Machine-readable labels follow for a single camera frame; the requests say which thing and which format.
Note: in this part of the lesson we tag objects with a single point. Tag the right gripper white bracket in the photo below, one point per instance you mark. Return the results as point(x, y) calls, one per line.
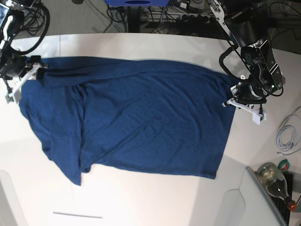
point(16, 70)

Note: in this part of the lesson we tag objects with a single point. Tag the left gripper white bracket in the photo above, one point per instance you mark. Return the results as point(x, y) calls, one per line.
point(250, 98)

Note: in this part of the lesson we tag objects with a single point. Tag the dark blue t-shirt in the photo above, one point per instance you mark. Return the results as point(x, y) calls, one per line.
point(152, 116)

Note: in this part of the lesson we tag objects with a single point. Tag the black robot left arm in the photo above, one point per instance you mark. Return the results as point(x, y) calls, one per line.
point(243, 27)

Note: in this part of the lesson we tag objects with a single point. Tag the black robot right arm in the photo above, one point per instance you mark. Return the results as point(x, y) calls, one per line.
point(18, 16)

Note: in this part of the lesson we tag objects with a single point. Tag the green tape roll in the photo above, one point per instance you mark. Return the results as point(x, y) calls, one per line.
point(284, 165)

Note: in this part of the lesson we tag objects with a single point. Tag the clear glass bottle red cap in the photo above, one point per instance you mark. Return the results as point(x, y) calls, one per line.
point(275, 183)

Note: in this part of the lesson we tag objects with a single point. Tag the black power strip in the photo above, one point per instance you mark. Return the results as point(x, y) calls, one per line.
point(195, 19)

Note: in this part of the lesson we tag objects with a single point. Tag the blue plastic crate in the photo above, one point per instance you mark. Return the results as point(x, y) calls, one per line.
point(118, 3)

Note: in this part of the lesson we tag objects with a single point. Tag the black table leg post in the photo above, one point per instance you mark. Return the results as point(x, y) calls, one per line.
point(133, 19)

